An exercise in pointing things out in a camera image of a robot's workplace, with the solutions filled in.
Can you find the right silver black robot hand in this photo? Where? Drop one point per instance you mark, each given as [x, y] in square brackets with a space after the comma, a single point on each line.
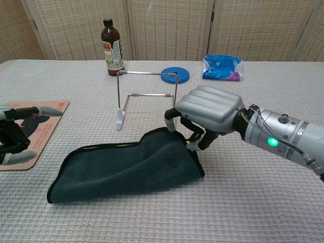
[210, 108]

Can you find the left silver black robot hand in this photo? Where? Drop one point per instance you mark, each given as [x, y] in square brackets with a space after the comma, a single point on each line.
[10, 141]

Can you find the yellow and black towel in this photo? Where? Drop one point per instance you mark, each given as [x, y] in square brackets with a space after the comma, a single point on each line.
[126, 169]

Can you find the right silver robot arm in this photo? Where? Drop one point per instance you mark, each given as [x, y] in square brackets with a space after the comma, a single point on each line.
[286, 136]

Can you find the cartoon print mouse pad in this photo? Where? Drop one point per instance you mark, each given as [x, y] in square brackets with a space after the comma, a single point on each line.
[43, 136]

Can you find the blue plastic packet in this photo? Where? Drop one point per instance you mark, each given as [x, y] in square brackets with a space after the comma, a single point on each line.
[220, 68]

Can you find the blue round disc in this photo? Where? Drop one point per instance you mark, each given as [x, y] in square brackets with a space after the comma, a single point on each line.
[183, 76]

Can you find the bamboo folding screen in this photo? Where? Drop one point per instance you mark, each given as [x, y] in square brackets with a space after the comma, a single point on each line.
[169, 27]

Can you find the dark sauce bottle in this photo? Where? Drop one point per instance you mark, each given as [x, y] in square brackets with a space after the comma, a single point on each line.
[110, 50]

